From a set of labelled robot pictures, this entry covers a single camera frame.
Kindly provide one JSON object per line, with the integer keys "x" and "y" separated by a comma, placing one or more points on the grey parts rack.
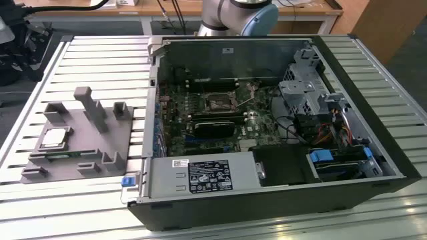
{"x": 82, "y": 145}

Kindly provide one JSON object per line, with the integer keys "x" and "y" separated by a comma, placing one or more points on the black plastic shroud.
{"x": 283, "y": 165}

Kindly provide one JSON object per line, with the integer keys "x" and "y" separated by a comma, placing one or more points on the green motherboard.
{"x": 263, "y": 120}

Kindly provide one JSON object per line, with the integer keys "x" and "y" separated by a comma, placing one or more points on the small silver chipset heatsink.
{"x": 248, "y": 145}

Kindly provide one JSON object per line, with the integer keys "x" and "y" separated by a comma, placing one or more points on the silver CPU green edge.
{"x": 53, "y": 137}

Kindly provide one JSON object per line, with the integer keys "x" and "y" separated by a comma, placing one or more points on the white box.
{"x": 109, "y": 4}

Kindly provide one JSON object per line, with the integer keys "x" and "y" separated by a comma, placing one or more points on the blue plastic bay latch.
{"x": 367, "y": 153}

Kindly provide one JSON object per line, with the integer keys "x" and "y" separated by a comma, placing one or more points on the blue case side latch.
{"x": 128, "y": 181}

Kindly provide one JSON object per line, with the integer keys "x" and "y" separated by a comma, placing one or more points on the black RAM slot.
{"x": 216, "y": 115}
{"x": 216, "y": 120}
{"x": 220, "y": 80}

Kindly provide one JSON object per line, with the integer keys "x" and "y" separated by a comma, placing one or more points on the grey metal drive cage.
{"x": 300, "y": 100}

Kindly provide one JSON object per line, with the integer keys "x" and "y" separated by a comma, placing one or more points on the wooden desk white frame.
{"x": 300, "y": 12}

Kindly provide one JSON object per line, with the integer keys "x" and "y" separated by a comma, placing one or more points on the green RAM stick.
{"x": 64, "y": 155}

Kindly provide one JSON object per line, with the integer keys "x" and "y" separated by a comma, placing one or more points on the black equipment stand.
{"x": 20, "y": 50}

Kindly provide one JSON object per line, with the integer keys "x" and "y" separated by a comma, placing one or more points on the blue disk carrier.
{"x": 321, "y": 156}

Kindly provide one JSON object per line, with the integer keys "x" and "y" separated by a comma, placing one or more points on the brown wooden cabinet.
{"x": 393, "y": 25}

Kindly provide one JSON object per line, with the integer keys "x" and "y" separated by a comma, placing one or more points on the black open PC case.
{"x": 267, "y": 212}

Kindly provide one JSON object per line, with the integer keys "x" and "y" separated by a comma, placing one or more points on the CPU socket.
{"x": 220, "y": 103}

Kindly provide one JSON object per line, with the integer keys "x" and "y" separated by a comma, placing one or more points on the silver power supply with label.
{"x": 166, "y": 175}

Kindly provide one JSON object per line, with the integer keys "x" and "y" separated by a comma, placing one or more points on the black graphics card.
{"x": 213, "y": 130}

